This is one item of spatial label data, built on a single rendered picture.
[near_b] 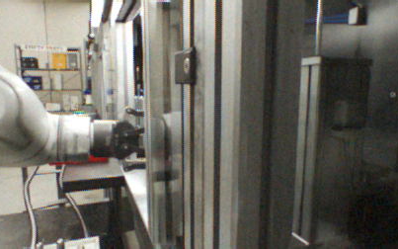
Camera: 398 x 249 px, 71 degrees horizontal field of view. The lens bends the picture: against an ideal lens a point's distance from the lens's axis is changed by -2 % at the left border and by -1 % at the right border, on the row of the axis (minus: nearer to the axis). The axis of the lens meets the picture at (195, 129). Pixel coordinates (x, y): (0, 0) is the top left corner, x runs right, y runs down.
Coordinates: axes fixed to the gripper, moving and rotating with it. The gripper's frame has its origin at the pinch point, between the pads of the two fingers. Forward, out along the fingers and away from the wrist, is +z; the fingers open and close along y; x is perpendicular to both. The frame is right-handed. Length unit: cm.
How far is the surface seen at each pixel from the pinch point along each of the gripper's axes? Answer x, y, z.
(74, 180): 9.9, -11.5, -23.8
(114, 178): 9.9, -11.4, -14.9
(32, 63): 641, 48, -138
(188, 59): -38.6, 12.8, -14.5
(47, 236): 30, -35, -32
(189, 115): -37.7, 8.7, -13.8
